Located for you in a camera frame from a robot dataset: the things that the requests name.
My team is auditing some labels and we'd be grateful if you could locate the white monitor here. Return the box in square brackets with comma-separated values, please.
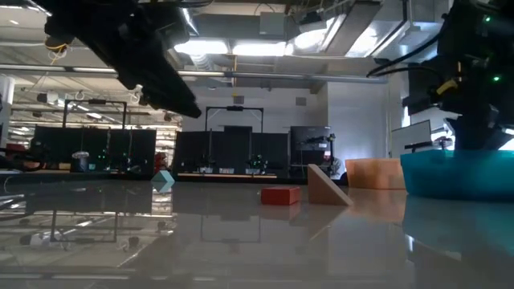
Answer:
[389, 119, 434, 159]

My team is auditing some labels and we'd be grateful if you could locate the ceiling light fixture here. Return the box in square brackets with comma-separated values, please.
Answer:
[231, 39, 288, 58]
[174, 39, 230, 56]

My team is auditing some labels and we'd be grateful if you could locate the beige wooden wedge block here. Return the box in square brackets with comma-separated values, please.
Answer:
[307, 163, 354, 207]

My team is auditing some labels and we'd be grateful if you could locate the grey ceiling box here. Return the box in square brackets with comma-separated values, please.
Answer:
[258, 10, 287, 37]

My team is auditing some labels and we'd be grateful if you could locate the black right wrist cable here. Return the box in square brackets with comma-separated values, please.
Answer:
[365, 34, 445, 78]

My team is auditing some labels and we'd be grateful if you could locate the teal plastic bin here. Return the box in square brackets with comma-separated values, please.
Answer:
[400, 149, 514, 203]

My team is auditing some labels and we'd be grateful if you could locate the person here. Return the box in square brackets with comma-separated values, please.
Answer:
[320, 155, 345, 181]

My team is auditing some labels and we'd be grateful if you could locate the black equipment cabinet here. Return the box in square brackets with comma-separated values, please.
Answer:
[288, 125, 335, 181]

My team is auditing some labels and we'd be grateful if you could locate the yellow ceiling cable reel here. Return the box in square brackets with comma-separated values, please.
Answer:
[43, 34, 73, 55]

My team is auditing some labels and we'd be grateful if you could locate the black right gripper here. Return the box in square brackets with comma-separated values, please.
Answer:
[439, 47, 514, 150]

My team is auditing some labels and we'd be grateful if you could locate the black metal station frame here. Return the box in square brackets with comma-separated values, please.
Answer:
[205, 105, 265, 133]
[62, 98, 129, 130]

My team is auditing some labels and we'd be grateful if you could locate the round silver duct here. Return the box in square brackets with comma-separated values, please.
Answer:
[182, 7, 201, 36]

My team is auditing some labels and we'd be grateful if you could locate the horizontal silver pipe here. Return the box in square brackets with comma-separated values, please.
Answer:
[0, 63, 389, 84]

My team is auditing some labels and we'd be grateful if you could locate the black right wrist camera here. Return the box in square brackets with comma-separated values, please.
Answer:
[402, 71, 439, 116]

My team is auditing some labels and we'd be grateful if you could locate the red rectangular wooden block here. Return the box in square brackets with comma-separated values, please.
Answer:
[260, 185, 302, 206]

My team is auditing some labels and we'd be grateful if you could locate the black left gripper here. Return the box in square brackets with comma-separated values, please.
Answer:
[96, 6, 202, 119]

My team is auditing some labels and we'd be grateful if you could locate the orange wooden block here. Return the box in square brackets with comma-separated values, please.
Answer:
[345, 157, 406, 190]

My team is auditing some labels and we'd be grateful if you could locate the red background object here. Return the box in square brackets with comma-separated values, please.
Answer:
[154, 151, 169, 173]

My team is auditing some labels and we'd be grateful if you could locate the teal triangular wooden block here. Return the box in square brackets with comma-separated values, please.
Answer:
[150, 169, 176, 184]

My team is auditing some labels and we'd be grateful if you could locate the large silver ventilation duct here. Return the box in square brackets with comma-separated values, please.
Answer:
[371, 0, 451, 64]

